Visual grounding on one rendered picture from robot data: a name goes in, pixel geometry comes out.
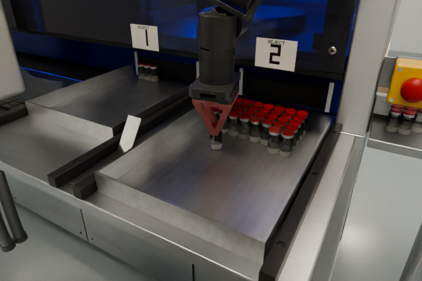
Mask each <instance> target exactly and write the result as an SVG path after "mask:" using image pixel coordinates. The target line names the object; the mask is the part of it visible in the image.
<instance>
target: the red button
mask: <svg viewBox="0 0 422 281"><path fill-rule="evenodd" d="M400 94H401V97H402V98H403V100H405V101H407V102H409V103H418V102H421V101H422V79H420V78H410V79H408V80H406V81H405V82H404V83H403V84H402V85H401V89H400Z"/></svg>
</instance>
